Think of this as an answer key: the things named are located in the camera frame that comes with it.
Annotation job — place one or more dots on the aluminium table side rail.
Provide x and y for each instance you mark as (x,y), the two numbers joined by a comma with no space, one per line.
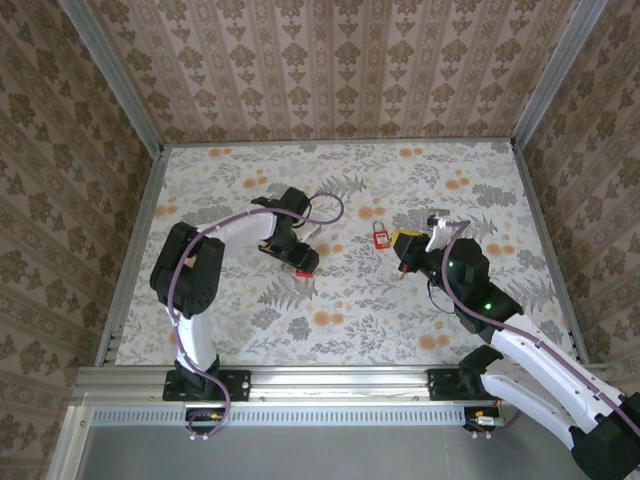
(136,250)
(542,225)

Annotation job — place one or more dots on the aluminium panel frame rail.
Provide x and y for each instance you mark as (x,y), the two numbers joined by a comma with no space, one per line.
(67,450)

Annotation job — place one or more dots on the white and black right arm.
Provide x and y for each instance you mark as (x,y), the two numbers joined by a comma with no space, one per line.
(540,370)

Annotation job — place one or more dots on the wide aluminium mounting beam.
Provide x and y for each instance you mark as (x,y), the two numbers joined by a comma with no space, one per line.
(340,385)

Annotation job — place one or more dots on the aluminium frame post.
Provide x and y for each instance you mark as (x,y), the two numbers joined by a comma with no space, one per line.
(555,75)
(120,80)

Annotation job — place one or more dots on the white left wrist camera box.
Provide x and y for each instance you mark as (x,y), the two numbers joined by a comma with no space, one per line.
(310,231)

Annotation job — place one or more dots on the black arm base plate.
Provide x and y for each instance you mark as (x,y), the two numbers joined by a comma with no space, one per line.
(237,385)
(442,385)

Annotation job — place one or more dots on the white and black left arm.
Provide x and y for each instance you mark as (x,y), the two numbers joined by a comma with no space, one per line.
(185,270)

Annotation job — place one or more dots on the thin aluminium table edge rail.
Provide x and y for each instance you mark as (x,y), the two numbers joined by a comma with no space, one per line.
(340,141)

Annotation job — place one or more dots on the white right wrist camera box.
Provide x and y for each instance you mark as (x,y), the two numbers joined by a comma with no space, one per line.
(440,235)

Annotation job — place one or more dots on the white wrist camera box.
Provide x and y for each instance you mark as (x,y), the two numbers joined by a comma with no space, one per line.
(310,231)
(440,235)

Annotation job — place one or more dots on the red padlock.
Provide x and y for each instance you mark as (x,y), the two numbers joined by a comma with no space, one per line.
(381,240)
(303,273)

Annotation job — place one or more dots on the grey metal panel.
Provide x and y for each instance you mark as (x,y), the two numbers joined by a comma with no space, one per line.
(325,455)

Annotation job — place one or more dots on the small connector board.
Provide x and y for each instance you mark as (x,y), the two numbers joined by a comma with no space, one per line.
(205,417)
(485,420)

